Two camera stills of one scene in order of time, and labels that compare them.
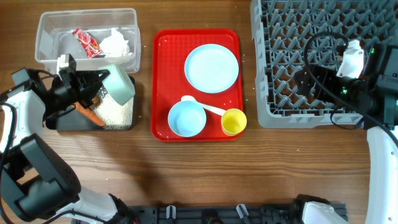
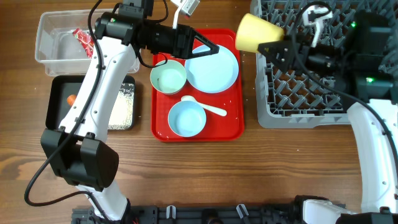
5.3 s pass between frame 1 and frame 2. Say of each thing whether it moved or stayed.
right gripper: moved
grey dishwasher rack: stayed
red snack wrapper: stayed
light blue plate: stayed
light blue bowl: stayed
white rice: stayed
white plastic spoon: stayed
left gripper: moved
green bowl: moved
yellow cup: moved
